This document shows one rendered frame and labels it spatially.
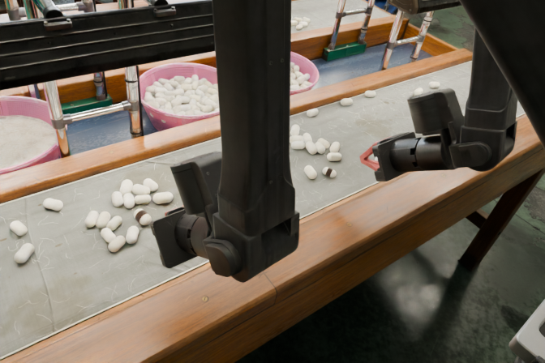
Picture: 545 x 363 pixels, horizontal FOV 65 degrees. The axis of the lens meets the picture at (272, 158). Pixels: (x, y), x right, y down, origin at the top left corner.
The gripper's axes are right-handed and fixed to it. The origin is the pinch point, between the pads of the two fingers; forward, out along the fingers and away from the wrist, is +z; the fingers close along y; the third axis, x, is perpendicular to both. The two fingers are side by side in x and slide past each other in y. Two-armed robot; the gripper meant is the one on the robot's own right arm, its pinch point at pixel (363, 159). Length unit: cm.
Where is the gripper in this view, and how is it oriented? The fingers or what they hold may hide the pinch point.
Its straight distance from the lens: 85.9
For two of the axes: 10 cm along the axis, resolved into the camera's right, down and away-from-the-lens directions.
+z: -5.3, 0.6, 8.5
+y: -8.0, 2.8, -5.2
